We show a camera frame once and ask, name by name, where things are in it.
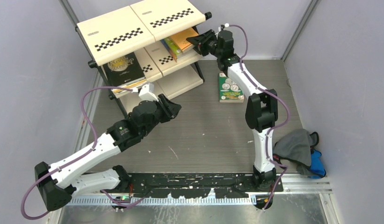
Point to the dark green spine book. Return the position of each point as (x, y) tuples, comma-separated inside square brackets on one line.
[(229, 91)]

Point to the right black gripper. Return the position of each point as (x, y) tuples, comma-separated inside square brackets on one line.
[(201, 40)]

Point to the grey cloth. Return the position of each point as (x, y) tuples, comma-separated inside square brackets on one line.
[(296, 147)]

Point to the light green spine book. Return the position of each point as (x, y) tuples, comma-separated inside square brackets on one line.
[(174, 50)]

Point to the red black scissors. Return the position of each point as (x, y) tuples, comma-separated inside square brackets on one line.
[(278, 162)]

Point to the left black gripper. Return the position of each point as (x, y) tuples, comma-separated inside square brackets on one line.
[(169, 109)]

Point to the blue cloth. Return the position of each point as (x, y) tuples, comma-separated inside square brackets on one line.
[(317, 168)]

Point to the aluminium rail frame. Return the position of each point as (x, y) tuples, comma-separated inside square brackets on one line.
[(204, 198)]

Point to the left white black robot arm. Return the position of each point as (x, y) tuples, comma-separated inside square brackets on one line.
[(66, 179)]

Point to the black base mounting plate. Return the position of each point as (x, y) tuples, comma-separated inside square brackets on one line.
[(195, 185)]

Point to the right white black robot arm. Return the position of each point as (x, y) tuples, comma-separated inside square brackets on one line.
[(262, 110)]

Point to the black Moon Sixpence book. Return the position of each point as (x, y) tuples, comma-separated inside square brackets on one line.
[(123, 71)]

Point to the orange spine book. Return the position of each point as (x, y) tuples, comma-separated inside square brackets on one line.
[(180, 39)]

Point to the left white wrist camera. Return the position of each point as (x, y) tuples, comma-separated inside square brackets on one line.
[(146, 92)]

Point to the cream three-tier shelf rack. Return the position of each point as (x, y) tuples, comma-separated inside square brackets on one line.
[(139, 28)]

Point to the yellow book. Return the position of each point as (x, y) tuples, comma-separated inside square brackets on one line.
[(136, 84)]

